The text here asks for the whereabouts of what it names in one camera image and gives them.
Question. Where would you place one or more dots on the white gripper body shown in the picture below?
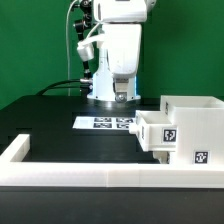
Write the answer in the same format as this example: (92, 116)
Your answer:
(122, 42)

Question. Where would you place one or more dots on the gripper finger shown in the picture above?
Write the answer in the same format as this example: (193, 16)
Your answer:
(121, 89)

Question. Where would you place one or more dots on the white drawer tray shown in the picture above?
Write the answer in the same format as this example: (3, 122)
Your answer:
(162, 156)
(154, 131)

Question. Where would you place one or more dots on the white front drawer tray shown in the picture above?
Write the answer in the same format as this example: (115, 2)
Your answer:
(162, 156)

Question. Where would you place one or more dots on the white drawer cabinet box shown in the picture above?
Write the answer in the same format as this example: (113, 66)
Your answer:
(200, 129)

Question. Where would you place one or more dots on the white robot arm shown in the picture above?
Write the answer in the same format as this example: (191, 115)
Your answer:
(115, 12)

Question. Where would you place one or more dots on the marker tag sheet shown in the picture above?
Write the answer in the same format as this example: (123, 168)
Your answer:
(104, 123)

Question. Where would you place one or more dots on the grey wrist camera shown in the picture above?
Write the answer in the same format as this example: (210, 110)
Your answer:
(86, 48)

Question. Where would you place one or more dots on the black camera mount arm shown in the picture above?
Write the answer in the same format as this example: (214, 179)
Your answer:
(84, 28)

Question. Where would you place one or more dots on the white U-shaped border frame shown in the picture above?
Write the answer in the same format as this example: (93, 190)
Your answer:
(15, 171)

